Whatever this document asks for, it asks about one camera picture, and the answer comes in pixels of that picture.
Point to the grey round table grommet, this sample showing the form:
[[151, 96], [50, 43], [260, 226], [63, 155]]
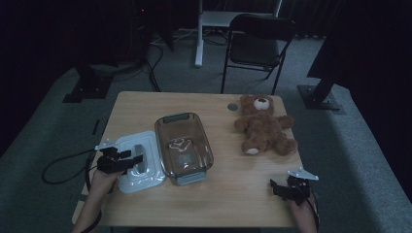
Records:
[[232, 106]]

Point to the black stand base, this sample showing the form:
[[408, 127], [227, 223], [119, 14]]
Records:
[[319, 97], [87, 87]]

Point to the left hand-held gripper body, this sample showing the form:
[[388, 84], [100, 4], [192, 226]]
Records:
[[110, 161]]

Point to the clear plastic storage box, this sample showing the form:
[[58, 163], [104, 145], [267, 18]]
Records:
[[186, 149]]

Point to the brown teddy bear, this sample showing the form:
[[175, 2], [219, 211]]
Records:
[[264, 129]]

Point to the person's left hand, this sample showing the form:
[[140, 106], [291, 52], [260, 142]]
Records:
[[103, 183]]

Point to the person's right hand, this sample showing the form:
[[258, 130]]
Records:
[[306, 216]]

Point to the white desk frame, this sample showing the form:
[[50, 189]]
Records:
[[213, 19]]

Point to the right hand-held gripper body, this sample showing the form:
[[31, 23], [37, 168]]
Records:
[[299, 191]]

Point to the small black strip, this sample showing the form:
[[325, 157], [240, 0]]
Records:
[[96, 126]]

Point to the black folding chair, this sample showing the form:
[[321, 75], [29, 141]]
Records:
[[254, 48]]

